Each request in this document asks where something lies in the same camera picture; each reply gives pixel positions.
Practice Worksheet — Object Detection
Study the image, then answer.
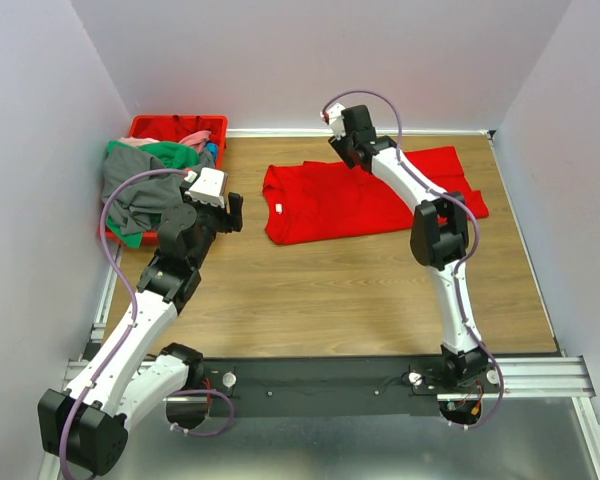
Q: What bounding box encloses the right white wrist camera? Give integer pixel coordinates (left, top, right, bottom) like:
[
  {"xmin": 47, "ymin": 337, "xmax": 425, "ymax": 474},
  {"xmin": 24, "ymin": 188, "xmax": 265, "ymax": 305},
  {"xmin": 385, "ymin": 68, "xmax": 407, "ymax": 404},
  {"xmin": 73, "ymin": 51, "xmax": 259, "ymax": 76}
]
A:
[{"xmin": 321, "ymin": 103, "xmax": 346, "ymax": 140}]

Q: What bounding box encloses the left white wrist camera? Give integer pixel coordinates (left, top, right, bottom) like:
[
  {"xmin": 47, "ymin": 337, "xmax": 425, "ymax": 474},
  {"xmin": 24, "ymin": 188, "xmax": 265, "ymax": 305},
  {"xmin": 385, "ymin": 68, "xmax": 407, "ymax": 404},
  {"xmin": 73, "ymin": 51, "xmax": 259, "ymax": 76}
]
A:
[{"xmin": 184, "ymin": 167, "xmax": 228, "ymax": 208}]

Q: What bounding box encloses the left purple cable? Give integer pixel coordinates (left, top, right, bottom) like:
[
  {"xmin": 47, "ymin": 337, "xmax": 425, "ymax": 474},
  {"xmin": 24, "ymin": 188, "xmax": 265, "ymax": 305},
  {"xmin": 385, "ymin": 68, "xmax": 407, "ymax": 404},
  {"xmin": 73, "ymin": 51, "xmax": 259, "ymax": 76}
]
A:
[{"xmin": 58, "ymin": 168, "xmax": 191, "ymax": 480}]

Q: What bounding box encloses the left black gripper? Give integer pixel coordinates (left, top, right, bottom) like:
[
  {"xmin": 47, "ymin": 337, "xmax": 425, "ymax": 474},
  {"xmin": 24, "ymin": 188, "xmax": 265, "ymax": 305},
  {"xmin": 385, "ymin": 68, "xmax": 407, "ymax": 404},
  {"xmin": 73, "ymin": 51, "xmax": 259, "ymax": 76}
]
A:
[{"xmin": 179, "ymin": 183, "xmax": 244, "ymax": 269}]

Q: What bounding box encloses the purple cable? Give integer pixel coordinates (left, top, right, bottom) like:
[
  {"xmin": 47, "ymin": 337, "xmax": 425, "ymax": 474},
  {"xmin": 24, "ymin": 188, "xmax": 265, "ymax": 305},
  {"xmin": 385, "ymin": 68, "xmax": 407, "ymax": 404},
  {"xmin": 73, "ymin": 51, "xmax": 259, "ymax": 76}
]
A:
[
  {"xmin": 322, "ymin": 89, "xmax": 506, "ymax": 430},
  {"xmin": 58, "ymin": 168, "xmax": 191, "ymax": 480}
]

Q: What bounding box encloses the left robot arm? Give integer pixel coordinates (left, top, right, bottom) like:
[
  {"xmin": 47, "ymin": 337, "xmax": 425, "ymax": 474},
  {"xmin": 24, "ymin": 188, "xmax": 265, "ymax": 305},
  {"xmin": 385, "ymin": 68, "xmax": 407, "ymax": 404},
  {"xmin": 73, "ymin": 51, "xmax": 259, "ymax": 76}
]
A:
[{"xmin": 38, "ymin": 193, "xmax": 244, "ymax": 479}]

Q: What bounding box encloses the green t shirt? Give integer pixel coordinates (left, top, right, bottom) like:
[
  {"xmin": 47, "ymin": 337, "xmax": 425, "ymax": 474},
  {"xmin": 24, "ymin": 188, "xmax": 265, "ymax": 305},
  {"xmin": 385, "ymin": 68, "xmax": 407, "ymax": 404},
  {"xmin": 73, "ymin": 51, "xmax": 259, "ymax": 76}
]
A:
[{"xmin": 105, "ymin": 140, "xmax": 201, "ymax": 249}]

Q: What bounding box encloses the blue garment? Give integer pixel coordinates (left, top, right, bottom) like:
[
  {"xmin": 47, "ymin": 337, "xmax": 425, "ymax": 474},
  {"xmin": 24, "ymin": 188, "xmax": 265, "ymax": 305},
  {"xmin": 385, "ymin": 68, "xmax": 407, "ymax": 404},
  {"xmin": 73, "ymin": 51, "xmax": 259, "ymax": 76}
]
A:
[{"xmin": 206, "ymin": 142, "xmax": 219, "ymax": 158}]

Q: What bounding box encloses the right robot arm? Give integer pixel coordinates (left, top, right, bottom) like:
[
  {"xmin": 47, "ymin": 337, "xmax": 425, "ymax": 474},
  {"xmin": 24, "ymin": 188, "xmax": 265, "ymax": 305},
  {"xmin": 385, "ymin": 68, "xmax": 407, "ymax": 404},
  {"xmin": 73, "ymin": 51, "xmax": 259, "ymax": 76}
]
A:
[{"xmin": 321, "ymin": 103, "xmax": 488, "ymax": 392}]

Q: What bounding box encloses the red plastic bin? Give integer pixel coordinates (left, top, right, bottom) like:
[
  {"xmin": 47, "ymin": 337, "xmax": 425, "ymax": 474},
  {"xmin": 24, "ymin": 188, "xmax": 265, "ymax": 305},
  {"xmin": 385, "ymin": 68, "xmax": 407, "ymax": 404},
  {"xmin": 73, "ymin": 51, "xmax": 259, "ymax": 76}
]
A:
[{"xmin": 98, "ymin": 115, "xmax": 227, "ymax": 248}]

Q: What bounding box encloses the aluminium frame rail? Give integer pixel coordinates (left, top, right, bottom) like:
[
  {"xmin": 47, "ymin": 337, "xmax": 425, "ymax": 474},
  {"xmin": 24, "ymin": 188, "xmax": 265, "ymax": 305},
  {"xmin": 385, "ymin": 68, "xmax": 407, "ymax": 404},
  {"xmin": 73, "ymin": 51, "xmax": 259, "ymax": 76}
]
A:
[{"xmin": 37, "ymin": 244, "xmax": 600, "ymax": 480}]

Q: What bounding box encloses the pink t shirt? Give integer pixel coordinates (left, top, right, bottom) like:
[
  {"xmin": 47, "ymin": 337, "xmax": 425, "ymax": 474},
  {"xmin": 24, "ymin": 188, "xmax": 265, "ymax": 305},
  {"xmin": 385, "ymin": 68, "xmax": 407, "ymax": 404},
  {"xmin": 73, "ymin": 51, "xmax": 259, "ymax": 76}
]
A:
[{"xmin": 118, "ymin": 130, "xmax": 211, "ymax": 152}]

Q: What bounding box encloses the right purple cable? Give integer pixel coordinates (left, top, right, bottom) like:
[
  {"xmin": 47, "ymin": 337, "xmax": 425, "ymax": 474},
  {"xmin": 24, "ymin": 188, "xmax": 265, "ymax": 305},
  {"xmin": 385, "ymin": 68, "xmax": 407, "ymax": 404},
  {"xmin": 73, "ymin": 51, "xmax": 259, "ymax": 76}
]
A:
[{"xmin": 322, "ymin": 89, "xmax": 506, "ymax": 430}]

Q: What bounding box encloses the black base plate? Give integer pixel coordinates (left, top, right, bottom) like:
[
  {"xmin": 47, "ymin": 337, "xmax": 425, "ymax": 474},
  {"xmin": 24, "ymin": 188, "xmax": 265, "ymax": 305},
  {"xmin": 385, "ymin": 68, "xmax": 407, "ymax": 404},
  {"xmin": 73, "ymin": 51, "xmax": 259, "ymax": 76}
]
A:
[{"xmin": 164, "ymin": 353, "xmax": 501, "ymax": 420}]

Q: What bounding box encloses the red t shirt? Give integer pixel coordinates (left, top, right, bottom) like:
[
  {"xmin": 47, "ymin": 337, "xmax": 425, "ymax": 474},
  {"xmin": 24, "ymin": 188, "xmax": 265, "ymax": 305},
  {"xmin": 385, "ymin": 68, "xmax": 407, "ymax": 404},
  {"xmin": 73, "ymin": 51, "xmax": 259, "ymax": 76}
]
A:
[{"xmin": 261, "ymin": 145, "xmax": 490, "ymax": 246}]

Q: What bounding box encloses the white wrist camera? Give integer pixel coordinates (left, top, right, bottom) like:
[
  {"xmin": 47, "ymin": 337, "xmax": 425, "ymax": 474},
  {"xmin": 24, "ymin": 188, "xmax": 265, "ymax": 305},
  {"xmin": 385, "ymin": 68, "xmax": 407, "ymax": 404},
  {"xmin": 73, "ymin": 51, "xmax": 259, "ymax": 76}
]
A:
[
  {"xmin": 321, "ymin": 103, "xmax": 346, "ymax": 140},
  {"xmin": 184, "ymin": 167, "xmax": 228, "ymax": 208}
]

